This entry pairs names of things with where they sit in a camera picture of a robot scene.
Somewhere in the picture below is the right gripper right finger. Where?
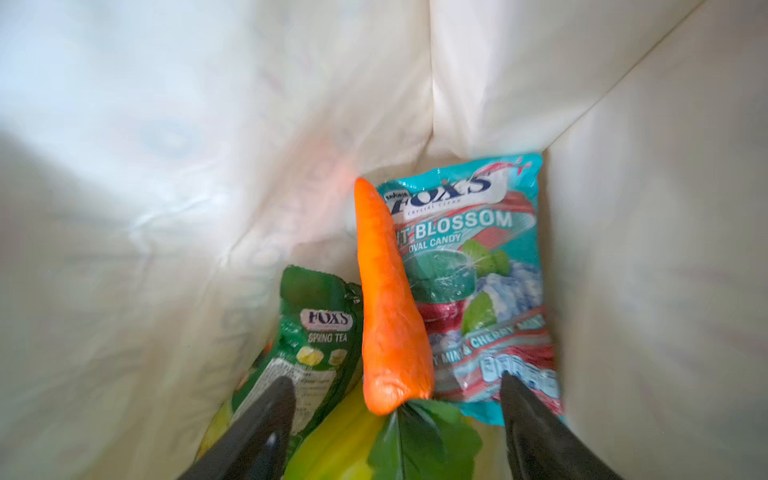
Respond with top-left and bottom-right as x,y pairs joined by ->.
500,373 -> 621,480

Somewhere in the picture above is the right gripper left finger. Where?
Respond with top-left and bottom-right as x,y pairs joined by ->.
179,377 -> 296,480

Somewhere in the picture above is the yellow banana bunch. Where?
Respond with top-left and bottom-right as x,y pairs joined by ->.
190,386 -> 386,479

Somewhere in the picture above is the green-yellow candy bag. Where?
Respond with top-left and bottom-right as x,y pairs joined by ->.
231,265 -> 363,456

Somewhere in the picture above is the orange carrot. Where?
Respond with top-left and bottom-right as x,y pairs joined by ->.
352,176 -> 436,480

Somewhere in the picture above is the blue-red candy bag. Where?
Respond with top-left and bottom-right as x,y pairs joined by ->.
378,153 -> 563,425

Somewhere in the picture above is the floral canvas tote bag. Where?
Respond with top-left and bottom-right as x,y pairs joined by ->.
1,1 -> 767,479

